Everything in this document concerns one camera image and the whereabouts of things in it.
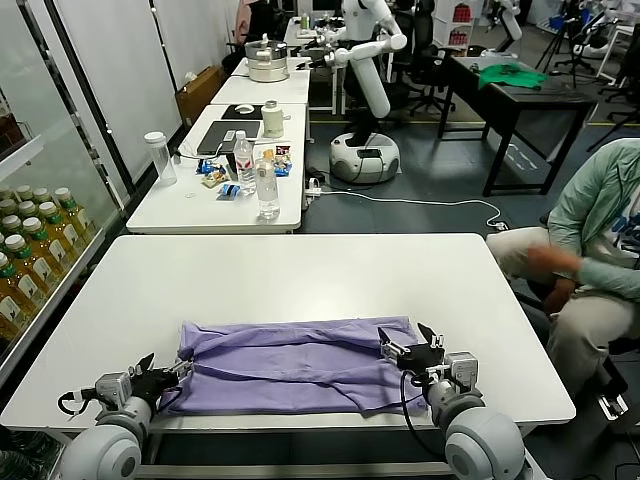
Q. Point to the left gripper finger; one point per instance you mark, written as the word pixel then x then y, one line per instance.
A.
pixel 182 371
pixel 142 366

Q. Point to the large clear water bottle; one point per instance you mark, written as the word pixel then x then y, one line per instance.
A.
pixel 268 190

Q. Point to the dark grey laptop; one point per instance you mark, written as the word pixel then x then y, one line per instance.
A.
pixel 220 137

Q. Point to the white humanoid robot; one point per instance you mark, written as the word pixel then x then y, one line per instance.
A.
pixel 370 85

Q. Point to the blue striped snack packet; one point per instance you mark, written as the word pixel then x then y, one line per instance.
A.
pixel 228 191

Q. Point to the yellow tea bottle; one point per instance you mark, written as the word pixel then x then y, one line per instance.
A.
pixel 27 270
pixel 60 235
pixel 10 285
pixel 10 225
pixel 42 195
pixel 75 220
pixel 24 192
pixel 45 250
pixel 7 206
pixel 28 209
pixel 4 193

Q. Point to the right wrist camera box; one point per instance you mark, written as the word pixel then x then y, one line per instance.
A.
pixel 461 369

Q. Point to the white shelf red items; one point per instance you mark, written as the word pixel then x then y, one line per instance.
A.
pixel 460 35

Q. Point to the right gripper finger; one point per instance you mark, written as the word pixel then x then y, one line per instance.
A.
pixel 435 341
pixel 392 351

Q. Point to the glass door display fridge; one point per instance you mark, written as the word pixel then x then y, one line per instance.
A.
pixel 50 125

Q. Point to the clear jar white lid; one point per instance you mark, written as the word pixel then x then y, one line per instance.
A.
pixel 162 160

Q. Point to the white computer mouse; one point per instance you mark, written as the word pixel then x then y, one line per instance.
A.
pixel 244 108

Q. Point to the seated person right hand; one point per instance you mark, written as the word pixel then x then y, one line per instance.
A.
pixel 560 297

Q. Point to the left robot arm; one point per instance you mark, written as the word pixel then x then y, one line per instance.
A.
pixel 110 450

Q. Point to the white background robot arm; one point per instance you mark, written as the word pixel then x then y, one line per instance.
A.
pixel 512 25

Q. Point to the green cloth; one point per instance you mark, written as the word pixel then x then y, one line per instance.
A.
pixel 510 77

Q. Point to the clear nut snack packet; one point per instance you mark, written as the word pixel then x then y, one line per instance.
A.
pixel 215 180

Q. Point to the person in pink top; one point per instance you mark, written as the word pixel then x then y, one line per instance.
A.
pixel 244 20

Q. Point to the small white remote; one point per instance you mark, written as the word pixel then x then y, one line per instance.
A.
pixel 230 135

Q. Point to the cream canister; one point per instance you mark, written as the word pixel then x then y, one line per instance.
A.
pixel 273 120

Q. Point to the black table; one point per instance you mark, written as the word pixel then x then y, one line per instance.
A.
pixel 540 100

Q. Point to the black office chair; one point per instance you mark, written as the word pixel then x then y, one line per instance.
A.
pixel 425 65

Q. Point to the purple t-shirt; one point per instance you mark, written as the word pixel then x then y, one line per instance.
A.
pixel 300 365

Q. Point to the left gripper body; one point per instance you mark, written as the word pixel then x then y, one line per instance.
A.
pixel 152 384

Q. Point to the steel steamer pot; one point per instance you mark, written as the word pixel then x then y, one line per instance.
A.
pixel 267 70

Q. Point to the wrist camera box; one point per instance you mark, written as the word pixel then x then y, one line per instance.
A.
pixel 461 369
pixel 112 389

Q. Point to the blue candy wrapper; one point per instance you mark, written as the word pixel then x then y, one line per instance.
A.
pixel 207 166

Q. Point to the orange snack packet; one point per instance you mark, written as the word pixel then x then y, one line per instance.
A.
pixel 268 153

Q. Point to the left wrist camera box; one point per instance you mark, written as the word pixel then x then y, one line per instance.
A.
pixel 112 389

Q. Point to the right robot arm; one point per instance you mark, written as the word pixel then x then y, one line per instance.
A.
pixel 480 440

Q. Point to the water bottle red label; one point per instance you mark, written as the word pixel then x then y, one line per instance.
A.
pixel 245 170

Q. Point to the cardboard box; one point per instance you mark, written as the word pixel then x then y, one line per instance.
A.
pixel 200 100

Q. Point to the black mouse pad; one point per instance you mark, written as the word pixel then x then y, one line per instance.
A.
pixel 227 111

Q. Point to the white desk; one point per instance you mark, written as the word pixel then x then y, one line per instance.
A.
pixel 165 215
pixel 270 92

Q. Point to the seated person left hand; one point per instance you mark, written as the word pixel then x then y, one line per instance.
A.
pixel 555 261

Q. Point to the blue white snack packet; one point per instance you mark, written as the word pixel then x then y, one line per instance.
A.
pixel 282 167

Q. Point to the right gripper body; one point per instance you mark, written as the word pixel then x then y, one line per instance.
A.
pixel 425 357

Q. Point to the red black snack packet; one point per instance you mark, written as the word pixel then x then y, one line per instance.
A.
pixel 283 150

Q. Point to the green bottle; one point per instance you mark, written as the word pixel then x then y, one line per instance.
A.
pixel 305 21

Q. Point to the black swivel chair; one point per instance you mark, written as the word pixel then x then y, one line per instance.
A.
pixel 617 380

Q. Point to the white power strip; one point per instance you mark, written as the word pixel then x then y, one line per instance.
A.
pixel 314 189

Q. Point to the black tripod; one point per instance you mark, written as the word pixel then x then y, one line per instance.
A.
pixel 552 45

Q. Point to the seated person green jacket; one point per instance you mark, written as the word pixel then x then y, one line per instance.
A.
pixel 595 210

